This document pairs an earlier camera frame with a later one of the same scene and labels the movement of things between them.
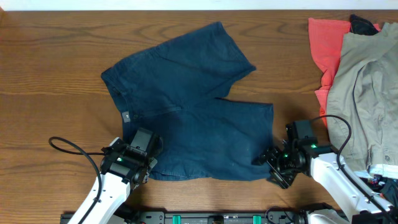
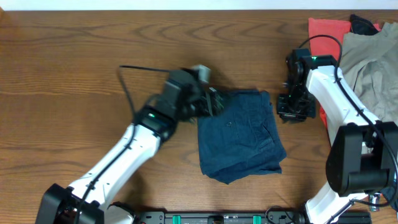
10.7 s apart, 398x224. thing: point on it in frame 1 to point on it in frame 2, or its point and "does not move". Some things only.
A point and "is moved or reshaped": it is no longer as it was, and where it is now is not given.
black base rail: (199, 218) does not move
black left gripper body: (152, 160) to (210, 102)
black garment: (360, 25) does not move
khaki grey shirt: (362, 108) does not move
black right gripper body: (277, 168) to (295, 112)
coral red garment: (327, 37) does not move
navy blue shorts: (178, 89) is moved or reshaped
